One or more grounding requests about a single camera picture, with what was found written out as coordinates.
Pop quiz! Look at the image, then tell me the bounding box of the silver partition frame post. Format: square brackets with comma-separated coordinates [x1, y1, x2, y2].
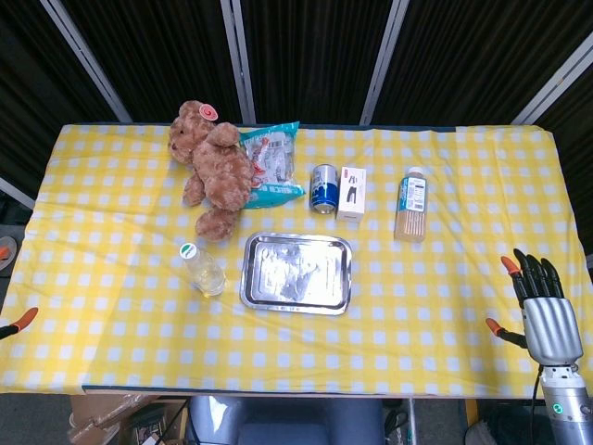
[39, 0, 134, 124]
[220, 0, 258, 124]
[360, 0, 411, 125]
[511, 31, 593, 125]
[0, 175, 36, 210]

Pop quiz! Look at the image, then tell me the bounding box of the teal snack bag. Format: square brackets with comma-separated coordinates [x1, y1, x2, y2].
[237, 121, 307, 210]

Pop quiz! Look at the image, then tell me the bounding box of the black bag under table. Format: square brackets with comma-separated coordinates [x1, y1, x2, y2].
[464, 407, 544, 445]

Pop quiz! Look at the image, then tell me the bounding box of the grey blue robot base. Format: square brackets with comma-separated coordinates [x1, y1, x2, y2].
[187, 396, 385, 445]

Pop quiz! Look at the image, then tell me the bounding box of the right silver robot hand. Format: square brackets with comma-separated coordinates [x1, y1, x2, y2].
[485, 248, 585, 367]

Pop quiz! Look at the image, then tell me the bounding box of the blue drink can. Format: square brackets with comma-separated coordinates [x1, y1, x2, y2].
[309, 163, 338, 215]

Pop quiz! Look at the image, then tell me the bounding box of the brown teddy bear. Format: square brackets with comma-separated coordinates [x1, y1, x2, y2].
[167, 99, 256, 242]

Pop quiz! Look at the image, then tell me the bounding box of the clear bottle green cap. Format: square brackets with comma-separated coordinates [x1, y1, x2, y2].
[179, 241, 227, 298]

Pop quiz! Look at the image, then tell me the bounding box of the yellow white checkered tablecloth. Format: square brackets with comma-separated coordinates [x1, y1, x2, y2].
[0, 122, 593, 400]

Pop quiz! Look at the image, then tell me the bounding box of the pale juice bottle blue label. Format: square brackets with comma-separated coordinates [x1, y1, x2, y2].
[393, 166, 430, 244]

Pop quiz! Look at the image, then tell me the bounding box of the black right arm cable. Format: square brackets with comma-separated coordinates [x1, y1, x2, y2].
[529, 364, 547, 445]

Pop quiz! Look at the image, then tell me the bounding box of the metal tray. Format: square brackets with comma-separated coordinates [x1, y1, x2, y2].
[239, 231, 353, 316]

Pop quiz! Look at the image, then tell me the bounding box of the small white carton box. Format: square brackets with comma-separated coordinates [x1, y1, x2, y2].
[335, 166, 367, 223]

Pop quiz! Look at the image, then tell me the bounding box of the grey round floor object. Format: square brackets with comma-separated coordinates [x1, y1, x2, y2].
[0, 235, 19, 277]

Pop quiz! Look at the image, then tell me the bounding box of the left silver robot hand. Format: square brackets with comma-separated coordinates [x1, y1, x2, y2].
[0, 306, 39, 342]

